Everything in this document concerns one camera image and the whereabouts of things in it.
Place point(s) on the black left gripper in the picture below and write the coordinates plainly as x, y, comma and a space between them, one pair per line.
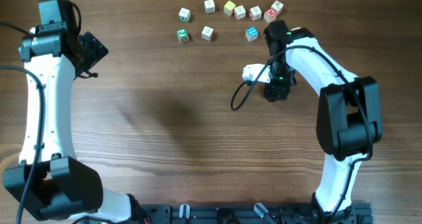
95, 49

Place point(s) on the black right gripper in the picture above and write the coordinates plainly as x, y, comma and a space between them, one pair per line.
277, 93

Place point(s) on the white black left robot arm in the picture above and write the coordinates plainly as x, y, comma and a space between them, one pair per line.
49, 182

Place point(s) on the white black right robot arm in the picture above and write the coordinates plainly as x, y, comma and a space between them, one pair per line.
348, 119

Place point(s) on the blue top wooden block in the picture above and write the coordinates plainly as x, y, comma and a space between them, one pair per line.
251, 33

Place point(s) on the red top M block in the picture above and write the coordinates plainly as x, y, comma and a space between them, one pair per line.
270, 15

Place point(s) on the red edge picture block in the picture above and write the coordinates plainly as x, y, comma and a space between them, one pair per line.
255, 13

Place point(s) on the red number block far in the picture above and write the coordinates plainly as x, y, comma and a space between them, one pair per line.
277, 6

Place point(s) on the red side picture block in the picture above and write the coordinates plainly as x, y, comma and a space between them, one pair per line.
239, 12

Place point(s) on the red letter M block left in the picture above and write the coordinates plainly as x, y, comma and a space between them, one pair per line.
207, 33

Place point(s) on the yellow top wooden block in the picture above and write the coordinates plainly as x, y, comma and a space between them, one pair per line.
229, 8

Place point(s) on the green ball picture block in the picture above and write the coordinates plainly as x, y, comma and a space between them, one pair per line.
182, 35

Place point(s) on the green letter A block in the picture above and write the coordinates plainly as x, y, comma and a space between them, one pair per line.
184, 15

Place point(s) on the plain wooden block left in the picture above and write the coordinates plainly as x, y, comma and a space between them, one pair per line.
209, 6

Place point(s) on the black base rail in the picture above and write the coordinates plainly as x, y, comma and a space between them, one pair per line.
258, 213

